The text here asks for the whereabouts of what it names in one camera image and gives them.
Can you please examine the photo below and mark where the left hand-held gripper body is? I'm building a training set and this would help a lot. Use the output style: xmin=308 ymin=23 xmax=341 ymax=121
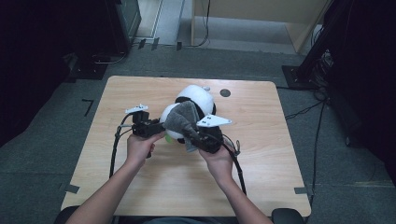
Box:
xmin=124 ymin=104 xmax=156 ymax=140

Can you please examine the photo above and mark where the curved black floor cable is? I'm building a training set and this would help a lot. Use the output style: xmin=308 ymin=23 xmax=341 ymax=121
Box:
xmin=91 ymin=50 xmax=128 ymax=65

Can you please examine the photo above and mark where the light wooden cabinet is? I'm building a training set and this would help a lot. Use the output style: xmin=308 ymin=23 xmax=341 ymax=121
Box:
xmin=190 ymin=0 xmax=331 ymax=54

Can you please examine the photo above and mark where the black metal stand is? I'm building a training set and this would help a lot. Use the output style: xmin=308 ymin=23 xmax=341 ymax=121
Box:
xmin=281 ymin=0 xmax=347 ymax=91

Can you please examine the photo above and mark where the black hanging cable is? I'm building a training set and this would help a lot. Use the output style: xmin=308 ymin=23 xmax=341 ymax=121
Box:
xmin=186 ymin=0 xmax=212 ymax=49

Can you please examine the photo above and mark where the dark curtain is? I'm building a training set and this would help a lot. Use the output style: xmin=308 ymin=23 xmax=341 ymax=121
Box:
xmin=0 ymin=0 xmax=117 ymax=149
xmin=323 ymin=0 xmax=396 ymax=188

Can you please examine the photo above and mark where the person's left hand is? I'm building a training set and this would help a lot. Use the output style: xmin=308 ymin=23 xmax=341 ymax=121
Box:
xmin=125 ymin=132 xmax=166 ymax=168

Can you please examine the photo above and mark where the dark monitor on stand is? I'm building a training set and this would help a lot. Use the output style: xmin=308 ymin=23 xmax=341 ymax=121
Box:
xmin=104 ymin=0 xmax=143 ymax=57

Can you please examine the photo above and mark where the person's right hand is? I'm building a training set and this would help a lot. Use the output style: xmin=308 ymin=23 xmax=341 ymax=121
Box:
xmin=199 ymin=146 xmax=238 ymax=188

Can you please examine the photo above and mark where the black angled floor tape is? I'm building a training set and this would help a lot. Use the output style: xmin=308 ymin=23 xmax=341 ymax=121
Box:
xmin=81 ymin=98 xmax=95 ymax=118

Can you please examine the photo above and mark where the left hand-held gripper black cable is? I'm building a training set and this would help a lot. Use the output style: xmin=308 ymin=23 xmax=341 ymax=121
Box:
xmin=108 ymin=113 xmax=134 ymax=180

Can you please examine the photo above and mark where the grey cloth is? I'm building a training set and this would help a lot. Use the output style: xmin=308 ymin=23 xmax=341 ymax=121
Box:
xmin=162 ymin=100 xmax=202 ymax=153

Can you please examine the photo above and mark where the person's dark clothing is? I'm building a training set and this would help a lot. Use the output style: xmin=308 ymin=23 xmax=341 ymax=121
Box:
xmin=143 ymin=217 xmax=220 ymax=224

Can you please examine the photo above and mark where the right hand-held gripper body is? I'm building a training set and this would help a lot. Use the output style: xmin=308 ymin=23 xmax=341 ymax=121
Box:
xmin=190 ymin=114 xmax=233 ymax=155

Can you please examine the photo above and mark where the black chair armrest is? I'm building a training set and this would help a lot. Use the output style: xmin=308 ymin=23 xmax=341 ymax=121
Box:
xmin=271 ymin=208 xmax=306 ymax=224
xmin=52 ymin=204 xmax=82 ymax=224

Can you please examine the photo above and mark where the black and white panda plush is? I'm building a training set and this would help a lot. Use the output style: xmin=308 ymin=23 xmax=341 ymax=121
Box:
xmin=159 ymin=84 xmax=218 ymax=145

